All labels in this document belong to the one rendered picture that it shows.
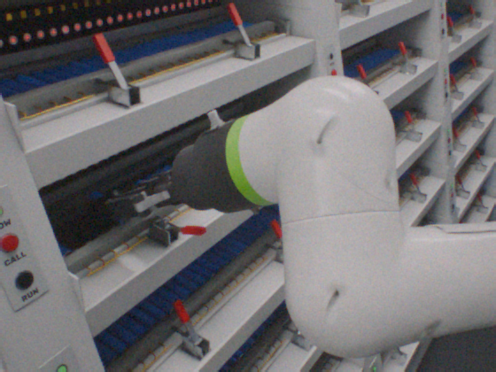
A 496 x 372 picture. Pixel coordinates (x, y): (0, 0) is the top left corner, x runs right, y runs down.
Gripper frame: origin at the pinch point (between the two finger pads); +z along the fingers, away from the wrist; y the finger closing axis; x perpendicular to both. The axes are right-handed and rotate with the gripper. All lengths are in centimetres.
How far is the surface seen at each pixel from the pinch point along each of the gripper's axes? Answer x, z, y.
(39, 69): -20.1, 4.4, -1.3
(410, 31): -2, 0, -118
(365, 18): -10, -9, -71
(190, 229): 6.7, -8.5, -2.5
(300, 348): 45, 8, -28
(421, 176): 43, 11, -114
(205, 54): -14.2, -3.1, -25.0
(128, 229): 4.0, -0.4, 0.6
